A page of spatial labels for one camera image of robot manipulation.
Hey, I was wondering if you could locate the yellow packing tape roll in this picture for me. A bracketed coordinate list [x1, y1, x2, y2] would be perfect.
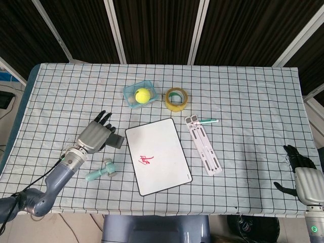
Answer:
[165, 87, 190, 112]

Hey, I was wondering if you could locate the black bag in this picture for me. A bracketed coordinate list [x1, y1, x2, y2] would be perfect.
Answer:
[226, 215, 280, 243]

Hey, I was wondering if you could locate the yellow tennis ball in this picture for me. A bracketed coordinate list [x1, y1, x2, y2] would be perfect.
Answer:
[135, 88, 150, 103]

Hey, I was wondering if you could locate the teal toy hammer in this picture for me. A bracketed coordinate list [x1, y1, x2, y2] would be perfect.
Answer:
[85, 158, 117, 182]

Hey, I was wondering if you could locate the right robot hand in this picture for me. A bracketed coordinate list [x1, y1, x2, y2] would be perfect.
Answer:
[273, 144, 324, 206]

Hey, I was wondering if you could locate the black grid checked tablecloth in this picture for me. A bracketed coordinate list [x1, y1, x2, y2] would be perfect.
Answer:
[0, 63, 318, 217]

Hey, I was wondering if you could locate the dark folding screen white frame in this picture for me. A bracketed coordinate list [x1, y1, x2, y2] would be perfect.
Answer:
[0, 0, 324, 102]

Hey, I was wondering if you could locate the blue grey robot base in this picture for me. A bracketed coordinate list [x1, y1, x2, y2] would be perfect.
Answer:
[101, 215, 211, 243]

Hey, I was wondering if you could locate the clear container blue lid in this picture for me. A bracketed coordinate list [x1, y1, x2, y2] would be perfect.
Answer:
[123, 79, 159, 109]

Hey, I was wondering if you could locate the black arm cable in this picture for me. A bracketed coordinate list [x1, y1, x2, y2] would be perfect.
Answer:
[0, 151, 67, 236]

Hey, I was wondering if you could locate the white folding laptop stand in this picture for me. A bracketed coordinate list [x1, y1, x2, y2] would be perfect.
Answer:
[185, 114, 224, 176]

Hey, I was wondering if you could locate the green white marker pen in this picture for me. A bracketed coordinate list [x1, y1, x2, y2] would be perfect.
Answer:
[194, 118, 219, 125]

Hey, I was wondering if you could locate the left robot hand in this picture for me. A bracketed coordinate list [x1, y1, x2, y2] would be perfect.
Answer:
[75, 110, 116, 154]

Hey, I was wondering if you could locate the black eraser block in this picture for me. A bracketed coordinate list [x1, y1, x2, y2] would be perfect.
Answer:
[106, 134, 125, 149]

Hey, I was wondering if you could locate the white drawing board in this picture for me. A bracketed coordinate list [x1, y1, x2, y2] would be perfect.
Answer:
[125, 117, 193, 197]

